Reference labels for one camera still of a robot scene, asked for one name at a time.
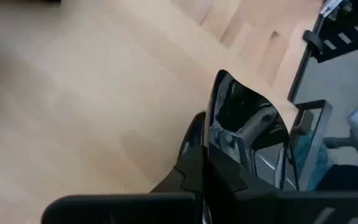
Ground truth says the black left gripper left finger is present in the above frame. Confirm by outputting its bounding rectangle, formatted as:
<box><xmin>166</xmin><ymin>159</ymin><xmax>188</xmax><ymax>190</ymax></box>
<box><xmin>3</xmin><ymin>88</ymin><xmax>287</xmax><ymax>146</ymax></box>
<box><xmin>41</xmin><ymin>144</ymin><xmax>205</xmax><ymax>224</ymax></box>

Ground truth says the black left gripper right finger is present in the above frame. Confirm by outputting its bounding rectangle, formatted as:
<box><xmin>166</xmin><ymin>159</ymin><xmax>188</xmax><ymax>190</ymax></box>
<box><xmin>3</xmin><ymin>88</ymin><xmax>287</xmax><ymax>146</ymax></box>
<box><xmin>208</xmin><ymin>145</ymin><xmax>358</xmax><ymax>224</ymax></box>

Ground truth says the black wavy-rim mini plate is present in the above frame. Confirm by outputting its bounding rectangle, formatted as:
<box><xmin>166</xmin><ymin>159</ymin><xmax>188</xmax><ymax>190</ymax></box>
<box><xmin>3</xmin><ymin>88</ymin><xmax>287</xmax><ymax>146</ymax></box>
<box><xmin>178</xmin><ymin>69</ymin><xmax>300</xmax><ymax>192</ymax></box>

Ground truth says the black aluminium table frame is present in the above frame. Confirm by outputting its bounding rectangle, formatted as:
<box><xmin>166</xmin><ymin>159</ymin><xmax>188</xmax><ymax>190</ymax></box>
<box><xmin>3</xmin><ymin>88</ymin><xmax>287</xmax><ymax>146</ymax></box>
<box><xmin>287</xmin><ymin>0</ymin><xmax>358</xmax><ymax>103</ymax></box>

